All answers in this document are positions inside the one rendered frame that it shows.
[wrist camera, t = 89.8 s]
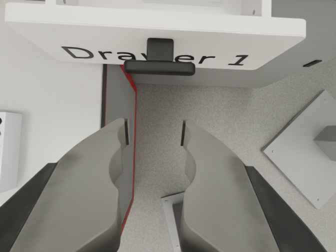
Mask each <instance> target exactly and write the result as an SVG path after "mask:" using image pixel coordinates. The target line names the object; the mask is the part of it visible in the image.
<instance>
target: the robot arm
mask: <svg viewBox="0 0 336 252"><path fill-rule="evenodd" d="M129 137H130V119H129V118H124V117H122V118H118V119H116V120H114V121H113V122H111V123H109V124H108V125H106V126H104V127H103V128H101V129H99V130H98V131H96V132H94V133H93V134H91V135H89V136H88V137H86V138H85V139H83V140H82V141H80V142H79V143H78V144H76V145H75V146H74V147H73V148H71V149H70V150H69V151H68V152H67V153H66V154H64V155H63V156H62V157H61V158H60V159H59V160H58V161H57V162H50V163H47V164H46V165H45V166H44V167H43V168H42V169H41V170H40V171H39V172H37V173H36V174H35V175H34V176H33V177H32V178H31V179H30V180H29V181H28V182H27V183H25V184H24V185H23V186H22V187H21V188H20V189H19V190H18V191H17V192H16V193H15V194H14V195H12V196H11V197H10V198H9V199H8V200H7V201H6V202H5V203H4V204H3V205H2V206H0V252H117V251H118V249H119V247H120V244H121V228H122V216H121V208H120V200H119V192H118V189H117V188H116V187H115V183H116V181H117V179H118V177H119V176H120V175H121V173H122V172H123V162H122V151H123V149H124V148H125V147H126V145H129ZM180 146H183V148H184V149H185V151H186V157H185V166H184V173H185V175H186V176H187V178H188V180H189V182H190V186H189V187H188V188H187V189H186V190H185V192H184V199H183V206H182V214H181V223H180V247H181V250H182V251H183V252H327V251H326V249H325V248H324V246H323V245H322V244H321V242H320V241H319V240H318V239H317V237H316V236H315V235H314V234H313V232H312V231H311V230H310V229H309V228H308V226H307V225H306V224H305V223H304V222H303V221H302V220H301V218H300V217H299V216H298V215H297V214H296V213H295V212H294V211H293V210H292V208H291V207H290V206H289V205H288V204H287V203H286V202H285V201H284V200H283V199H282V197H281V196H280V195H279V194H278V193H277V192H276V191H275V190H274V189H273V187H272V186H271V185H270V184H269V183H268V182H267V181H266V180H265V179H264V177H263V176H262V175H261V174H260V173H259V172H258V171H257V170H256V169H255V168H254V166H246V165H245V163H244V162H243V161H242V160H241V159H240V158H239V157H238V156H237V155H236V154H235V153H234V152H233V151H232V150H231V149H230V148H229V147H228V146H227V145H225V144H224V143H223V142H222V141H220V140H219V139H218V138H216V137H215V136H214V135H212V134H211V133H209V132H208V131H206V130H205V129H204V128H202V127H201V126H199V125H198V124H197V123H195V122H194V121H192V120H189V119H186V120H182V125H181V143H180Z"/></svg>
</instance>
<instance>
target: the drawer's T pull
mask: <svg viewBox="0 0 336 252"><path fill-rule="evenodd" d="M123 70H124V72H125V73H128V74H147V75H171V76H193V75H194V74H195V72H196V66H195V64H194V63H192V62H178V61H174V40H173V39H169V38H148V39H147V45H146V60H133V59H127V60H125V61H124V63H123Z"/></svg>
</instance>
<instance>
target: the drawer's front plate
mask: <svg viewBox="0 0 336 252"><path fill-rule="evenodd" d="M4 21H5V23H6V24H7V25H8V26H10V27H11V28H13V29H14V30H15V31H17V32H18V33H20V34H21V35H22V36H24V37H25V38H27V39H28V40H30V41H31V42H32V43H34V44H35V45H37V46H38V47H39V48H41V49H42V50H44V51H45V52H46V53H48V54H49V55H51V56H52V57H54V58H55V59H56V60H58V61H60V62H72V63H95V64H118V65H123V64H124V61H125V60H120V59H118V56H130V55H129V54H117V53H119V52H126V53H131V54H134V55H135V58H136V60H145V61H146V59H145V58H144V57H143V56H142V54H141V53H143V54H145V55H147V40H148V38H160V39H173V41H174V49H173V62H175V57H177V56H181V55H189V56H193V57H194V60H182V59H178V60H179V61H180V62H192V63H194V64H195V67H196V68H211V69H235V70H256V69H258V68H259V67H261V66H263V65H264V64H266V63H267V62H269V61H271V60H272V59H274V58H275V57H277V56H279V55H280V54H282V53H283V52H285V51H287V50H288V49H290V48H291V47H293V46H294V45H296V44H298V43H299V42H301V41H302V40H304V39H305V38H306V21H305V20H304V19H300V18H282V17H264V16H247V15H229V14H211V13H194V12H176V11H159V10H141V9H123V8H106V7H88V6H70V5H53V4H35V3H18V2H8V3H6V4H5V17H4ZM62 47H75V48H82V49H86V50H88V51H90V52H91V53H93V58H73V57H72V56H71V55H70V54H69V53H67V52H66V51H65V50H64V49H63V48H62ZM98 51H100V52H112V53H105V54H104V55H105V57H106V58H107V59H103V58H102V56H101V55H100V54H99V52H98ZM238 55H248V56H247V57H246V58H245V59H244V60H243V61H241V62H240V63H239V64H243V65H228V64H235V63H236V62H237V61H238V60H240V59H241V58H242V57H236V56H238ZM203 56H206V57H215V58H206V59H205V60H204V61H203V62H202V64H199V62H200V60H201V58H202V57H203Z"/></svg>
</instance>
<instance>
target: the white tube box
mask: <svg viewBox="0 0 336 252"><path fill-rule="evenodd" d="M21 127H22V114H19V113H11V112H0V194H2V193H4V192H7V191H9V190H12V189H14V188H16V187H17V177H18V165H19V152H20V140H21Z"/></svg>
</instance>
